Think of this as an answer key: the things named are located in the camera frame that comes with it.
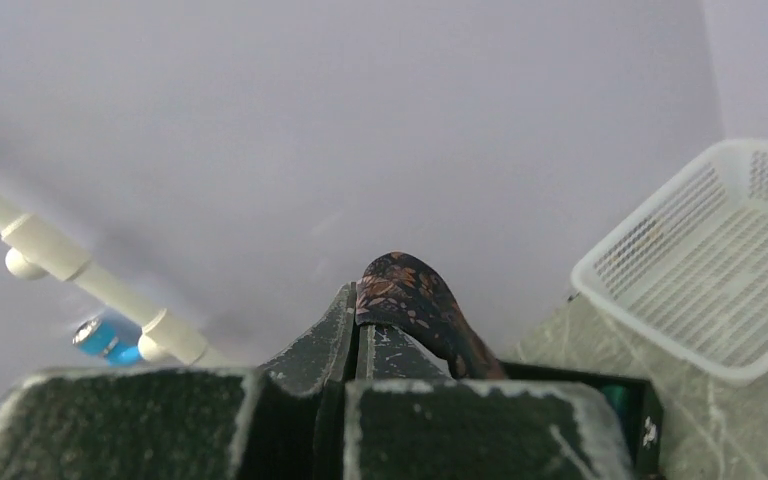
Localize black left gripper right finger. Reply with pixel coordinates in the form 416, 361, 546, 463
344, 326, 636, 479

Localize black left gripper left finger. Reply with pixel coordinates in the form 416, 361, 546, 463
0, 284, 357, 479

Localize navy orange paisley tie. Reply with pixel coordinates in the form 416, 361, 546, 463
355, 251, 508, 380

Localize blue webcam on pipe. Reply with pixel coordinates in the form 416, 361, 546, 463
71, 317, 144, 367

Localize rolled teal tie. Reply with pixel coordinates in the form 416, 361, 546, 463
600, 385, 631, 425

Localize white plastic mesh basket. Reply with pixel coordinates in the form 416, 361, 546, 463
570, 138, 768, 385

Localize white pvc pipe frame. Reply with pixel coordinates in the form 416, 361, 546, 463
0, 195, 231, 368

